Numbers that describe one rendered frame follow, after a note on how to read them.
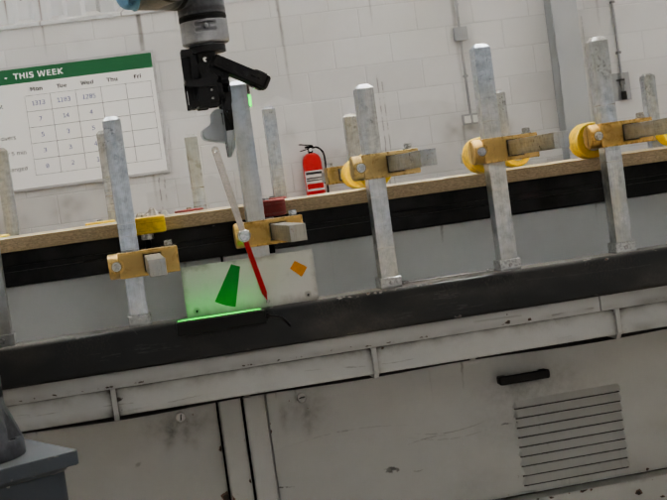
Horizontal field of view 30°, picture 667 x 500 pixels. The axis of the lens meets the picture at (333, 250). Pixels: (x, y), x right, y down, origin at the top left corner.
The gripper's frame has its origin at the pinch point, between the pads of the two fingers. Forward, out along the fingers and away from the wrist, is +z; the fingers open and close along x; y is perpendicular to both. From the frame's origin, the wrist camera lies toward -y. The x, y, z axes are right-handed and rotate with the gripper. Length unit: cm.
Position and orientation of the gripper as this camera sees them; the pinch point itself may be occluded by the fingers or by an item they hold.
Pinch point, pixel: (232, 150)
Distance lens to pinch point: 238.3
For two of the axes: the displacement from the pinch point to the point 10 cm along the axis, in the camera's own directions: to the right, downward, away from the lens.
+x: 1.7, 0.3, -9.8
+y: -9.8, 1.4, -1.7
